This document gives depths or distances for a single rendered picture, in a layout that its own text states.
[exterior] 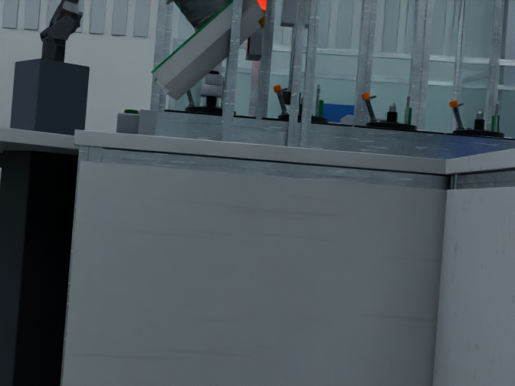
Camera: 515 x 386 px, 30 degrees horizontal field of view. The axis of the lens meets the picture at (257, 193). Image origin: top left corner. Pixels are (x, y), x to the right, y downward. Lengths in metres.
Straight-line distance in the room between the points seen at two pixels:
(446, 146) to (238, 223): 0.83
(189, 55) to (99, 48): 8.86
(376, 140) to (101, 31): 8.66
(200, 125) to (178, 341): 0.74
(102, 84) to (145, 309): 9.11
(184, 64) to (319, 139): 0.49
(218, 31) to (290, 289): 0.62
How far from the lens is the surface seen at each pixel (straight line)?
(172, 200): 1.88
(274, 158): 1.88
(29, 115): 2.47
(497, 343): 1.56
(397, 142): 2.52
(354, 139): 2.50
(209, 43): 2.16
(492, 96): 3.62
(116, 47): 10.97
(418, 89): 3.79
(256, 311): 1.89
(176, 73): 2.16
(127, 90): 10.87
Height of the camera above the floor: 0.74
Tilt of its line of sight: 1 degrees up
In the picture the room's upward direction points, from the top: 4 degrees clockwise
